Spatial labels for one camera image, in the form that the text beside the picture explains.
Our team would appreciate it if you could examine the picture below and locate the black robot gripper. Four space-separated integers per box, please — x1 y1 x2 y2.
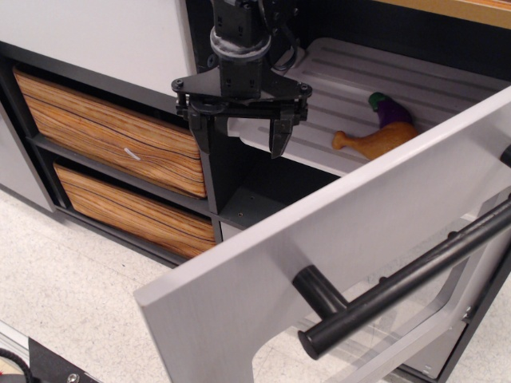
172 59 311 159

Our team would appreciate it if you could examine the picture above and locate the grey oven door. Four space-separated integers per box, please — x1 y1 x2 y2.
134 89 510 382

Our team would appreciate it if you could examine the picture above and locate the black oven door handle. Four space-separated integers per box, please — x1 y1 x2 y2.
293 141 510 359

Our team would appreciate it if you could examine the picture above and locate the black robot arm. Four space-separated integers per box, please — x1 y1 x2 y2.
172 1 312 158

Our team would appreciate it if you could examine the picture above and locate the white oven rack tray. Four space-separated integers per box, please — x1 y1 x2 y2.
226 37 511 177

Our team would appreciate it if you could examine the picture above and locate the upper wood-pattern storage bin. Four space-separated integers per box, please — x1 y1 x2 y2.
13 68 207 199

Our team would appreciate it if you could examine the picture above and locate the wood-pattern storage bin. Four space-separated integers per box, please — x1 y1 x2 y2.
13 68 207 199
53 162 216 259

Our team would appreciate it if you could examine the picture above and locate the white cabinet panel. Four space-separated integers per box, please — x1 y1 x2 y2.
1 0 196 95

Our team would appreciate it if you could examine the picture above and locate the purple toy eggplant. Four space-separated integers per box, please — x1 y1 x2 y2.
368 92 413 128

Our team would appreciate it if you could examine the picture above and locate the toy chicken drumstick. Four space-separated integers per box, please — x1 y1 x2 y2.
331 121 418 160

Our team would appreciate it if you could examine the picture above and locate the lower wood-pattern storage bin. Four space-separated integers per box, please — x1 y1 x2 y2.
53 162 216 259

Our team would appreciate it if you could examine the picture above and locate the wooden countertop edge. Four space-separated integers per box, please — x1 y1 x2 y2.
382 0 510 30

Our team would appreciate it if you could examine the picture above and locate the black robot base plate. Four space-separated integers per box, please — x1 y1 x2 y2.
28 338 98 383

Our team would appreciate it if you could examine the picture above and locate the black braided cable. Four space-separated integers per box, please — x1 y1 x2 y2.
0 347 34 383

